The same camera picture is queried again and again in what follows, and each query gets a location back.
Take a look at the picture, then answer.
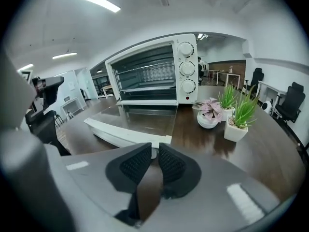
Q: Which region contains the white desk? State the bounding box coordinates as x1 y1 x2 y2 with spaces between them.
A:
257 80 288 107

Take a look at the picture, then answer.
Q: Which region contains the white toaster oven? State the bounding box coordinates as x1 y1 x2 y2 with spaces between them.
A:
105 33 199 106

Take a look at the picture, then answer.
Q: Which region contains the ceiling light panel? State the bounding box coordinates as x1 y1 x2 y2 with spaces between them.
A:
52 52 78 59
73 0 121 13

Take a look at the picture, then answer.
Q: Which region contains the white oven knob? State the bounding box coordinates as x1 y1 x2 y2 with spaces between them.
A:
179 60 196 77
180 79 197 94
177 41 195 57

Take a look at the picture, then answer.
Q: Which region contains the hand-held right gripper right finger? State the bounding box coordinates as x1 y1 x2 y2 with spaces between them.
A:
158 142 202 200

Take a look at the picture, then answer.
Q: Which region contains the black mesh office chair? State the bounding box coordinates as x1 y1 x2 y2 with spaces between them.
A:
25 75 71 157

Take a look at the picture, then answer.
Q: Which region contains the green plant in white pot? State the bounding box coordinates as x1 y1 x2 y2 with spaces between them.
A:
224 86 260 143
218 82 239 122

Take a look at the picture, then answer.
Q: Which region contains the pink plant in white pot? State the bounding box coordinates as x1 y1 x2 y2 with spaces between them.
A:
192 97 225 130

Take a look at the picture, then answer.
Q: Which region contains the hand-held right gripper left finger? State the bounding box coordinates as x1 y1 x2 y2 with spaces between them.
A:
105 142 153 227

